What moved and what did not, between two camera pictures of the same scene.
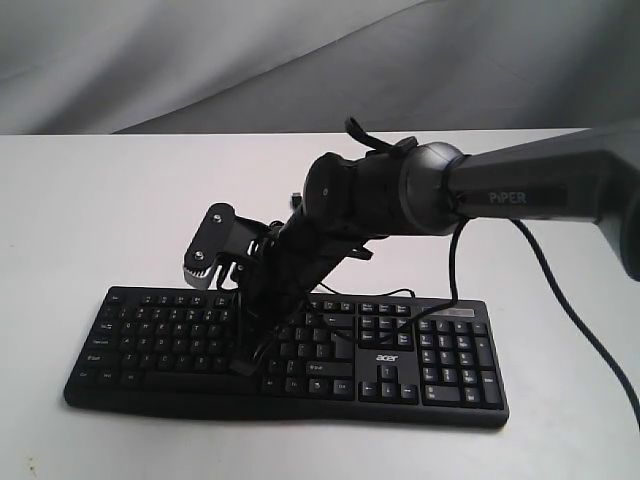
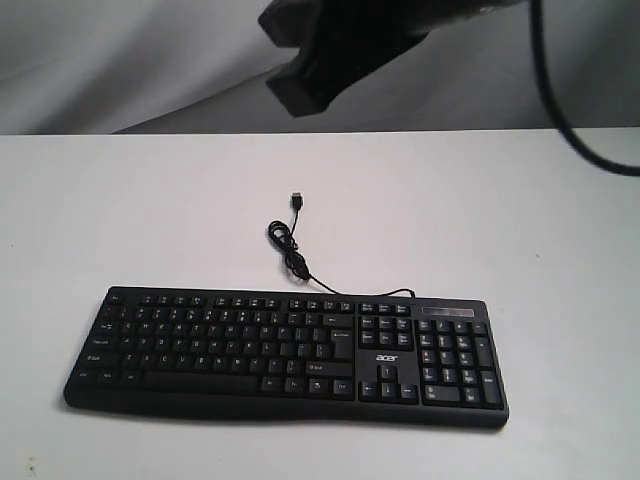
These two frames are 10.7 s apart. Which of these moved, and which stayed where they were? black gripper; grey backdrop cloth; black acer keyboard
Moved: black gripper
Stayed: black acer keyboard; grey backdrop cloth
